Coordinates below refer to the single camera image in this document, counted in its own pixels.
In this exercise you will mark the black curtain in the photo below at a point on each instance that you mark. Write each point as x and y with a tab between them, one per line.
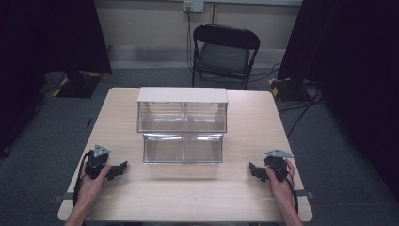
354	62
37	47

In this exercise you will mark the person's right hand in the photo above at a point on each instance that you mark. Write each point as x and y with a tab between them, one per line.
282	190

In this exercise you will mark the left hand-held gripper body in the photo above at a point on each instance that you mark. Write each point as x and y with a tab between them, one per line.
95	163

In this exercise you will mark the black folding chair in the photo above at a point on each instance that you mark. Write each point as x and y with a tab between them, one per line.
224	56

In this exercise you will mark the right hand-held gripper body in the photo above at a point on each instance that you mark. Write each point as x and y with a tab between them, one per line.
277	164

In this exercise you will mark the white wall outlet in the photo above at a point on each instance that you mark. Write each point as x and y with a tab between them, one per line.
194	5

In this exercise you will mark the clear plastic drawer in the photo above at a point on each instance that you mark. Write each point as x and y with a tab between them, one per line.
163	149

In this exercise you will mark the clear cabinet with white top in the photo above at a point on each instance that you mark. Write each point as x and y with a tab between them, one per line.
182	94

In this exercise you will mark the black stand base with striped tape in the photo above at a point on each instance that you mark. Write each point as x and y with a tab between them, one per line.
290	89
76	86

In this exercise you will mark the person's left hand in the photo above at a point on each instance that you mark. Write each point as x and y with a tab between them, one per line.
89	188

